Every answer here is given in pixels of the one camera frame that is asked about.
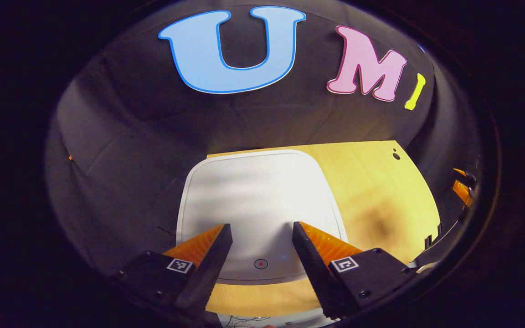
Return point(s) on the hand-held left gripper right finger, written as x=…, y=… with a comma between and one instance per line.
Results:
x=315, y=273

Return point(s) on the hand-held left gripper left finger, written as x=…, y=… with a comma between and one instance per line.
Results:
x=210, y=273

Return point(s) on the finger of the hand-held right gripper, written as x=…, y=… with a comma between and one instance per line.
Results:
x=462, y=191

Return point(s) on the white desktop garbage bin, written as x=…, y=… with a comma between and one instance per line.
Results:
x=262, y=196

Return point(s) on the wooden desktop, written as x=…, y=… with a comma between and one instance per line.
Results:
x=372, y=182

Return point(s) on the black backdrop cloth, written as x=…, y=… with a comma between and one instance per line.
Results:
x=130, y=150

